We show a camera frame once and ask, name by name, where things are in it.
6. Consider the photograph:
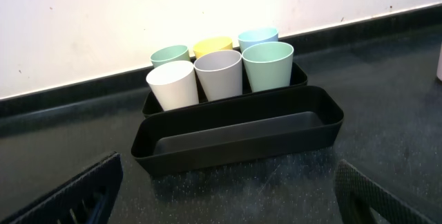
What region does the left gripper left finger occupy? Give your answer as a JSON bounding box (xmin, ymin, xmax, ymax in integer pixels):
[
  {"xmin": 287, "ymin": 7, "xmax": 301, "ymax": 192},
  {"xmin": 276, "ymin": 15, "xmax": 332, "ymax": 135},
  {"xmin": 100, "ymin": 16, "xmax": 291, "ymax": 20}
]
[{"xmin": 0, "ymin": 151, "xmax": 124, "ymax": 224}]

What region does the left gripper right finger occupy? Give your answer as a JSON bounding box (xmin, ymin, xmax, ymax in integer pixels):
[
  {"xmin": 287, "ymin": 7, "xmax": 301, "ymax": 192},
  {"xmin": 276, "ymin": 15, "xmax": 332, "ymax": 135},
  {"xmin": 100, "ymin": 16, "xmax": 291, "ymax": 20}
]
[{"xmin": 334, "ymin": 158, "xmax": 436, "ymax": 224}]

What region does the black tray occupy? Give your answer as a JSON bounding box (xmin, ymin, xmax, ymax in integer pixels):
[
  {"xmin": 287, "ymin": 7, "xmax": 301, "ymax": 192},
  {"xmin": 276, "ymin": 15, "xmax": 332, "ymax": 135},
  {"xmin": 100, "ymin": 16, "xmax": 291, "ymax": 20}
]
[
  {"xmin": 130, "ymin": 85, "xmax": 345, "ymax": 176},
  {"xmin": 141, "ymin": 61, "xmax": 309, "ymax": 120}
]

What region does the white cup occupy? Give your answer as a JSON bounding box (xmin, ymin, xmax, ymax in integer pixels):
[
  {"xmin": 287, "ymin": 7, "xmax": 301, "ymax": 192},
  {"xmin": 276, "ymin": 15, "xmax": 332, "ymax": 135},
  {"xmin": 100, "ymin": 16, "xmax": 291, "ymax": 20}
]
[{"xmin": 145, "ymin": 59, "xmax": 200, "ymax": 112}]

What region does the green cup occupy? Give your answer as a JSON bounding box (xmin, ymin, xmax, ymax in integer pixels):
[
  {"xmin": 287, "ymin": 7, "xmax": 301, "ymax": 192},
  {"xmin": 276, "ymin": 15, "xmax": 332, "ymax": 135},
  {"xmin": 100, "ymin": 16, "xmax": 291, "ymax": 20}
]
[
  {"xmin": 149, "ymin": 44, "xmax": 191, "ymax": 68},
  {"xmin": 241, "ymin": 41, "xmax": 295, "ymax": 93}
]

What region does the grey cup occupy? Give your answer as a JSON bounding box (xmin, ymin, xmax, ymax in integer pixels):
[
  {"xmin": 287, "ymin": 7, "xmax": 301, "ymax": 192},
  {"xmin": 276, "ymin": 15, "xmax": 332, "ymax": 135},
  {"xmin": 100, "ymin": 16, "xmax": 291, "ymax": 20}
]
[{"xmin": 193, "ymin": 49, "xmax": 243, "ymax": 102}]

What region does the blue cup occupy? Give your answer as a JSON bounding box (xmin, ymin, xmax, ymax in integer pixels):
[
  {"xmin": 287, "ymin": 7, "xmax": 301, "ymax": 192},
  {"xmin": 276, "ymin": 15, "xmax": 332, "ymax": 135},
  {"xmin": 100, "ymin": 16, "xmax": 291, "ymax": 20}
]
[{"xmin": 237, "ymin": 26, "xmax": 280, "ymax": 53}]

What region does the yellow cup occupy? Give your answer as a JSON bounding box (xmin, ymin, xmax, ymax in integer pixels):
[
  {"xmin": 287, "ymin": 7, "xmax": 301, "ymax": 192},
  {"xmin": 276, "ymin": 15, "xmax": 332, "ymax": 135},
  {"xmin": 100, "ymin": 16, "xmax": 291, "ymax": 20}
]
[{"xmin": 192, "ymin": 36, "xmax": 234, "ymax": 59}]

